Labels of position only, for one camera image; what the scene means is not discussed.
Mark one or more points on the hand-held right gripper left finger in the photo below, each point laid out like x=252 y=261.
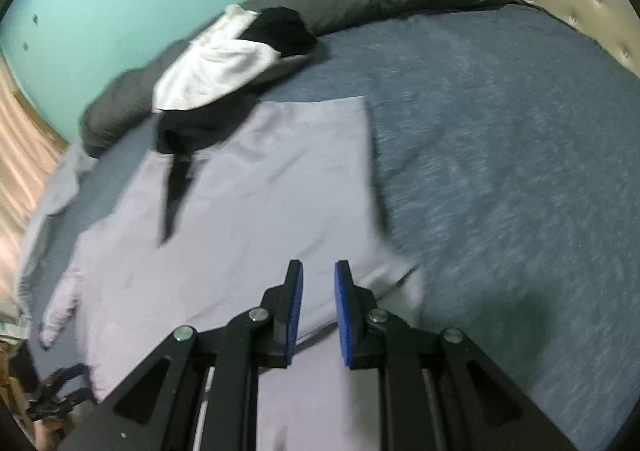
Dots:
x=296 y=311

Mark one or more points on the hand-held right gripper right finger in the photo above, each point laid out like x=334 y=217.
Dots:
x=342 y=311

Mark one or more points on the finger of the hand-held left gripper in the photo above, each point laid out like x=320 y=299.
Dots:
x=72 y=375
x=77 y=397

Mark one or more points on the grey jacket with black lining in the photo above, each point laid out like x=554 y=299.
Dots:
x=280 y=191

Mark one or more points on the light grey bed sheet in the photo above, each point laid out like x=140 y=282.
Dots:
x=60 y=191

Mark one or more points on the bed with blue sheet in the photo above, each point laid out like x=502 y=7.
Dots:
x=500 y=181

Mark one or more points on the pink curtain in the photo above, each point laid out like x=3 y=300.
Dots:
x=25 y=171

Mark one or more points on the white and black garment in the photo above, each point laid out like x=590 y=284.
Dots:
x=285 y=31

